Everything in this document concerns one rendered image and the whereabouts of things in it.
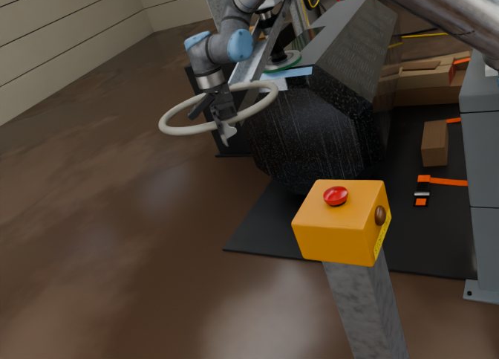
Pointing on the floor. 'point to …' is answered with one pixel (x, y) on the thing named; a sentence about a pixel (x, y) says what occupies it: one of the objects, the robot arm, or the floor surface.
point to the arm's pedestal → (482, 175)
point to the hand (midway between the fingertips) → (224, 140)
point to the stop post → (354, 264)
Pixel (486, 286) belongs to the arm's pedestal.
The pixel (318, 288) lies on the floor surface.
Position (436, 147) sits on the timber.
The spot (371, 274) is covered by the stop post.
